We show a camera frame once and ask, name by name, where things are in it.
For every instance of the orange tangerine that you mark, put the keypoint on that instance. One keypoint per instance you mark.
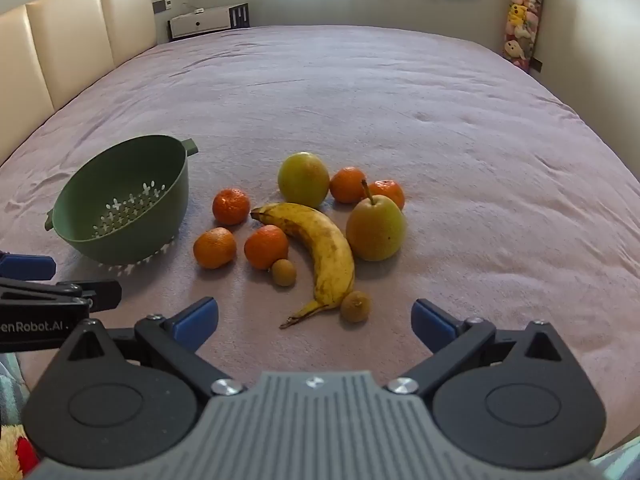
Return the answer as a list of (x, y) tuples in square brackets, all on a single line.
[(231, 206), (215, 247), (347, 185), (392, 191), (266, 246)]

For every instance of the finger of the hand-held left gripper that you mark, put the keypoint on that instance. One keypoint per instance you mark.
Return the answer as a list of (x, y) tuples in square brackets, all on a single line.
[(27, 266), (100, 294)]

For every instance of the yellow-green apple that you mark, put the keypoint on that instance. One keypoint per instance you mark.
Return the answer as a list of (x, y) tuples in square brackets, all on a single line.
[(303, 180)]

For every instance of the light blue cloth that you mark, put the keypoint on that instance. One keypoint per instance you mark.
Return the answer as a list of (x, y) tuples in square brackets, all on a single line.
[(620, 462)]

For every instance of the white nightstand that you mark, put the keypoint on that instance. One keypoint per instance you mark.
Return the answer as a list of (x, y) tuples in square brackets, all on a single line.
[(200, 22)]

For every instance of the green plastic colander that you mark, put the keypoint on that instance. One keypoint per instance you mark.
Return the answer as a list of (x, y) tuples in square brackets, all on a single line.
[(125, 180)]

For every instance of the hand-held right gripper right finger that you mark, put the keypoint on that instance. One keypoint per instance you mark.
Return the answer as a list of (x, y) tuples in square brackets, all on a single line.
[(432, 324)]

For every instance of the dark wall panel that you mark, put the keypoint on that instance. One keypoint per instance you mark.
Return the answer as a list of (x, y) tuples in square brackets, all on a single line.
[(159, 6)]

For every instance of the patterned cloth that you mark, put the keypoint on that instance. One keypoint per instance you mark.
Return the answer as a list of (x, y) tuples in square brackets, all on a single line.
[(11, 390)]

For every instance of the yellow and red plush toy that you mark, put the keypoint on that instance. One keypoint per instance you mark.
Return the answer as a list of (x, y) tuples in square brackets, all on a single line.
[(20, 452)]

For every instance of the hanging plush toy organiser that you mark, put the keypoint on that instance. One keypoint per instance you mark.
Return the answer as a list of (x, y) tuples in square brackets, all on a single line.
[(520, 20)]

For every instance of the small brown round fruit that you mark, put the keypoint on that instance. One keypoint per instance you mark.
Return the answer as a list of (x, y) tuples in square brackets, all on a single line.
[(355, 306), (283, 272)]

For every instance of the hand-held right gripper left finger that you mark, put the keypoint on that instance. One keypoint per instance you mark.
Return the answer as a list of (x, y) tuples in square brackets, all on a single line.
[(195, 324)]

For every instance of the yellow-green pear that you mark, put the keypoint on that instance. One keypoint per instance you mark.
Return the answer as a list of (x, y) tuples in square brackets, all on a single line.
[(375, 230)]

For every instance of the cream padded headboard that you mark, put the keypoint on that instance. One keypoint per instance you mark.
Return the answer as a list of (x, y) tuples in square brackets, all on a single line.
[(60, 35)]

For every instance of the yellow banana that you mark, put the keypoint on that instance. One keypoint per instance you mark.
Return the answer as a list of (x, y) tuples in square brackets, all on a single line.
[(325, 245)]

